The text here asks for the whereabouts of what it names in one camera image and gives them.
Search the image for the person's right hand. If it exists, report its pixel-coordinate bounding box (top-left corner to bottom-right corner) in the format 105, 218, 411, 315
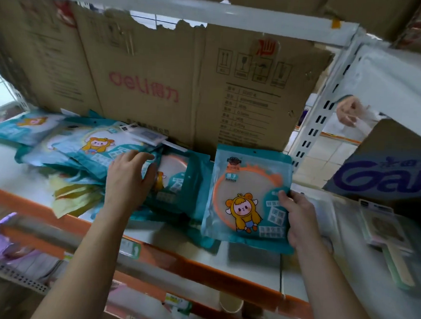
273, 189, 327, 253

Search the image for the person's left hand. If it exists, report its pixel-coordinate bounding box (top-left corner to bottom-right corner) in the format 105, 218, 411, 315
102, 148, 160, 221

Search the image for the cream packaged hand mirror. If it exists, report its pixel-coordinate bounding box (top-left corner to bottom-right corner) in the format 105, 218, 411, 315
287, 183, 343, 256

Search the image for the messy pile of teal packets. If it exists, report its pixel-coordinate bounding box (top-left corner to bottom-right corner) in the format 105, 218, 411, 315
0, 103, 218, 253

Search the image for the teal packet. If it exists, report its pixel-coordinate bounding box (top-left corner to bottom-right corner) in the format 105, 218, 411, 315
199, 143, 302, 256

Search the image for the beige hand mirror brown print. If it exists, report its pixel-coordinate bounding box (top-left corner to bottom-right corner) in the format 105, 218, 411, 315
352, 198, 421, 289

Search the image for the white metal shelf orange trim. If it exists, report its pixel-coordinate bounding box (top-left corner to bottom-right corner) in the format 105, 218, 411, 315
277, 27, 421, 319
0, 0, 363, 319

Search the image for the person's right forearm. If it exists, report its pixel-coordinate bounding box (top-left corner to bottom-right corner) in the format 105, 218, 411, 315
289, 239, 389, 319

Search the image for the person's left forearm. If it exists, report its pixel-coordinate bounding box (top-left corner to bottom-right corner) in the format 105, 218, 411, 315
30, 203, 136, 319

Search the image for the yellow white price label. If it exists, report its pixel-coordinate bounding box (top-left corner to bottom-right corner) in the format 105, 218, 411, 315
118, 237, 143, 261

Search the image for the cardboard sheet blue lettering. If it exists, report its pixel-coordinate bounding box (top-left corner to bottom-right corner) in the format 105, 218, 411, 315
321, 115, 421, 220

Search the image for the brown plastic cup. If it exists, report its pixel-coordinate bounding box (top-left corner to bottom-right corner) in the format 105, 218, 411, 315
241, 302, 264, 319

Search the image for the beige paper cup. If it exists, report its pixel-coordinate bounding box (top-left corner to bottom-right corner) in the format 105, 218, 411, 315
218, 291, 245, 315

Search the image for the brown cardboard sheet red print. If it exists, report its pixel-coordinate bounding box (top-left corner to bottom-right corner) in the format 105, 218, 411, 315
0, 0, 338, 166

